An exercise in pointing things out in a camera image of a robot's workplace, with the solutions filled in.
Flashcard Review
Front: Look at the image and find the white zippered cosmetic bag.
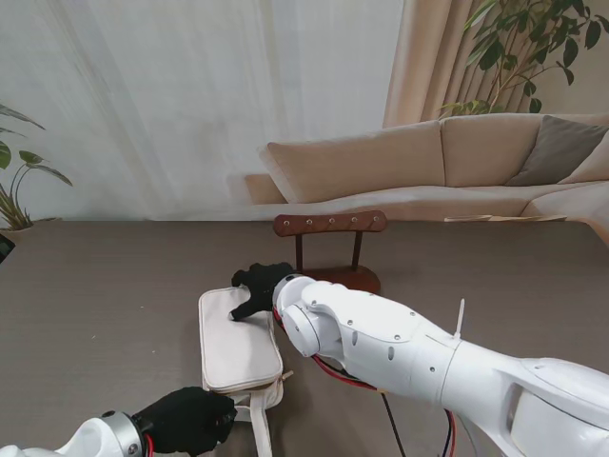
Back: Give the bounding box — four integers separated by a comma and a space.
198, 287, 292, 457

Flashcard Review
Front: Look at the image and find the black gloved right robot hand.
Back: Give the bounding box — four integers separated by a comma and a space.
230, 261, 294, 323

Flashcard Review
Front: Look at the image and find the beige sofa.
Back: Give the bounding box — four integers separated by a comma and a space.
244, 112, 609, 223

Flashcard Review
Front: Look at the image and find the white sheer curtain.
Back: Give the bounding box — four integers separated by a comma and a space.
0, 0, 405, 223

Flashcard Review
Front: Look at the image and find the dark right arm cable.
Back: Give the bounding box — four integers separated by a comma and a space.
380, 392, 406, 457

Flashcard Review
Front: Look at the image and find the beige curtain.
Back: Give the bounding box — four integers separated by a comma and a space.
383, 0, 548, 129

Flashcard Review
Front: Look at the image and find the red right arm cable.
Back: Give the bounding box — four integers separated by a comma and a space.
274, 308, 458, 457

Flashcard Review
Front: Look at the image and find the dark wooden jewelry stand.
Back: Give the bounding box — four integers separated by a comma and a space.
273, 209, 387, 294

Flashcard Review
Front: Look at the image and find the broad-leaved green potted plant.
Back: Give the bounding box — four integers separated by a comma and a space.
0, 102, 75, 232

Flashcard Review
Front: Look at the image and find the grey sofa cushion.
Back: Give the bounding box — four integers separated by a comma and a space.
506, 114, 609, 187

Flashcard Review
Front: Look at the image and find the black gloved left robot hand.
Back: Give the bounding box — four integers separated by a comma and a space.
130, 386, 238, 457

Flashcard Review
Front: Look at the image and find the tall dark-leaved plant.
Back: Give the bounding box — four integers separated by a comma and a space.
440, 0, 603, 118

